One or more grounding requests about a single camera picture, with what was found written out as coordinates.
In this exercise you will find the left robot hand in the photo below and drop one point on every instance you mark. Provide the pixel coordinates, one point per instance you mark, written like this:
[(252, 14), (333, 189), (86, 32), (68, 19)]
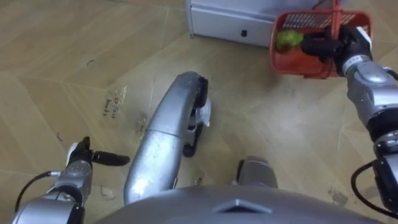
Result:
[(81, 153)]

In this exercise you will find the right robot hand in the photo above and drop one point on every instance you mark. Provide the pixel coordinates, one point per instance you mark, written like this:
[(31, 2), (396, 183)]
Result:
[(323, 46)]

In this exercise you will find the red plastic basket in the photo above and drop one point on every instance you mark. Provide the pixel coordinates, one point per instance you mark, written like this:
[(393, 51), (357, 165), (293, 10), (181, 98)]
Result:
[(292, 63)]

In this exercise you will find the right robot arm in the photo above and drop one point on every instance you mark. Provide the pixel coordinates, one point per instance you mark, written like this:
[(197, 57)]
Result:
[(373, 93)]

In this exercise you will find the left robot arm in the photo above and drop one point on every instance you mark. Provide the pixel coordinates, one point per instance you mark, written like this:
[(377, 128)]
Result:
[(46, 210)]

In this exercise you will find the green fruit soft toy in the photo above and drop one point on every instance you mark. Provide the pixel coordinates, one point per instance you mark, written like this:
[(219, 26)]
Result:
[(288, 40)]

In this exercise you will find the robot legs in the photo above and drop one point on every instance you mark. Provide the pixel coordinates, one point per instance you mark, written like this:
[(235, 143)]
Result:
[(161, 149)]

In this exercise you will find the white cabinet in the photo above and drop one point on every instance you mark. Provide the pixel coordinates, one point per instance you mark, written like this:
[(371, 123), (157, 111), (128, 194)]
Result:
[(224, 25)]

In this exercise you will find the robot body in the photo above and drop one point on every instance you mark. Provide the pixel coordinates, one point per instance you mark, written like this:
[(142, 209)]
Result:
[(217, 213)]

